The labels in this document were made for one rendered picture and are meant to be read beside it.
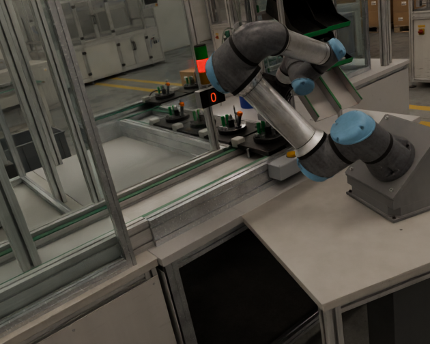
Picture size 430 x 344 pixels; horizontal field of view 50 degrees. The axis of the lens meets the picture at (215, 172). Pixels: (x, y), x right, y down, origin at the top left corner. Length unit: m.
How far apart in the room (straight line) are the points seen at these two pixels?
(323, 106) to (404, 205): 0.79
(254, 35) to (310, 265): 0.66
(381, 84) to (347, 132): 2.10
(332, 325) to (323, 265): 0.16
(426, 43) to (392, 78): 2.51
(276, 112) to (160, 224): 0.53
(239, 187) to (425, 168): 0.64
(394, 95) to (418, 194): 2.13
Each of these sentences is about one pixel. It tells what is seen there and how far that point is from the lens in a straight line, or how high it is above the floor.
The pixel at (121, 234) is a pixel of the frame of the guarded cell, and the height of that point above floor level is 0.98.
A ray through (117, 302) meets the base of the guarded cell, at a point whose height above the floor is 0.78.
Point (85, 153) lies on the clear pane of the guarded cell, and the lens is 1.35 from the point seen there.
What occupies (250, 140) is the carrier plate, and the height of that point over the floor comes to 0.97.
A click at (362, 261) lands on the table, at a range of 1.35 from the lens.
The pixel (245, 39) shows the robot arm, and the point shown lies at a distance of 1.32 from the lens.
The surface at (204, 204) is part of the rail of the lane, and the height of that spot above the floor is 0.92.
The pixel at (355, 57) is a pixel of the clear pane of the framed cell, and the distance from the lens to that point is 3.40.
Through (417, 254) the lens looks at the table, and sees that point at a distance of 1.38.
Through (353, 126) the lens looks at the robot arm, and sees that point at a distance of 1.39.
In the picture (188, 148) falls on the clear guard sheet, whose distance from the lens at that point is 1.94.
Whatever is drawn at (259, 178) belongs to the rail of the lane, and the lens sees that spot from 1.77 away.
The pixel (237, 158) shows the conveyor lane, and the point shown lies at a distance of 2.00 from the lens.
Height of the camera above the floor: 1.64
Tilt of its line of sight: 22 degrees down
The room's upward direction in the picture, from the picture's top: 11 degrees counter-clockwise
